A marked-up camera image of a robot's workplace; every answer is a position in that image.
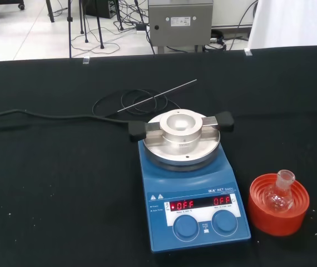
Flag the clear round-bottom glass flask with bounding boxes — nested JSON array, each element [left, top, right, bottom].
[[262, 169, 297, 215]]

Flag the thin metal probe rod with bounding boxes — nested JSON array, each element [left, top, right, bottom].
[[116, 78, 198, 113]]

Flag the blue base heater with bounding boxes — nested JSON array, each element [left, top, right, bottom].
[[137, 112, 252, 254]]

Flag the black tripod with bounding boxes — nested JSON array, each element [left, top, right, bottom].
[[116, 0, 156, 55], [67, 0, 105, 59]]

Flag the grey metal cabinet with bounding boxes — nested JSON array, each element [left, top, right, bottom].
[[147, 0, 214, 55]]

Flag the black bench cloth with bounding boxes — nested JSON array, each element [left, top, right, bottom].
[[0, 44, 317, 267]]

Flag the white hanging sheet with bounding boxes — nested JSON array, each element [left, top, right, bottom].
[[246, 0, 317, 52]]

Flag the aluminium heating block black handles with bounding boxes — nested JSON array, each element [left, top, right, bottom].
[[127, 108, 235, 150]]

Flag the thin black probe cable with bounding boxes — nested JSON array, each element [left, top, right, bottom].
[[92, 88, 185, 118]]

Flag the orange ribbed flask ring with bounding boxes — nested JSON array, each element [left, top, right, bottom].
[[247, 173, 311, 238]]

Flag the thick black power cable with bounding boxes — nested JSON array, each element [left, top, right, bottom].
[[0, 108, 137, 126]]

